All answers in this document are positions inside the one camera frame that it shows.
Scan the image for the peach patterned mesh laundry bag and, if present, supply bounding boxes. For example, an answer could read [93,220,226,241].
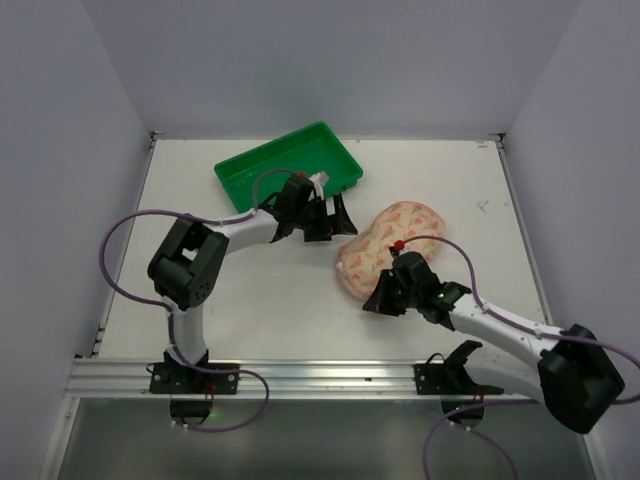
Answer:
[336,201,446,300]

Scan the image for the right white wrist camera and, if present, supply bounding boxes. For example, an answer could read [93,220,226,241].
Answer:
[388,240,406,258]

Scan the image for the green plastic tray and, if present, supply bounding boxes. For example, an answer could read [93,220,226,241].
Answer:
[214,122,363,213]

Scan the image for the aluminium mounting rail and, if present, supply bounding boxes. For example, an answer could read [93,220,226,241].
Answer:
[64,356,543,401]

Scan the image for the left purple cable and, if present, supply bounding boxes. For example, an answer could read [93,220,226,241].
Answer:
[97,168,309,432]

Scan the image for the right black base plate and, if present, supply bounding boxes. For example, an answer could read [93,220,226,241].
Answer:
[412,353,504,396]

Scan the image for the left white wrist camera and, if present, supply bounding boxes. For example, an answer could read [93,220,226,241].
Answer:
[309,171,329,199]

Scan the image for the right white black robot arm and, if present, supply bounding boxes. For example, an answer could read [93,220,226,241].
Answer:
[363,252,625,434]

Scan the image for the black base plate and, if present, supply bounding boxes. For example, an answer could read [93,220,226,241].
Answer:
[412,353,504,396]
[146,358,239,395]

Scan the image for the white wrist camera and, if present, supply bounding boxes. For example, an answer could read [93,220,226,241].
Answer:
[388,240,406,258]
[309,171,329,199]

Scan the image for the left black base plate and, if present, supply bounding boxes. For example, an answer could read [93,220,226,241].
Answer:
[146,358,239,395]

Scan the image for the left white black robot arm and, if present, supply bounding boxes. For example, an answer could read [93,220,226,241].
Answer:
[147,170,358,373]

